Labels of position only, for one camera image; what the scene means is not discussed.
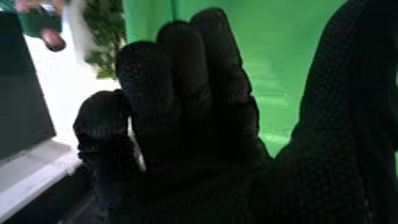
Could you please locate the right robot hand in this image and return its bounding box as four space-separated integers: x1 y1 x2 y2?
71 0 398 224

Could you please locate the green leafy plant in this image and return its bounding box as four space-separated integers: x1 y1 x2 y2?
82 0 128 80

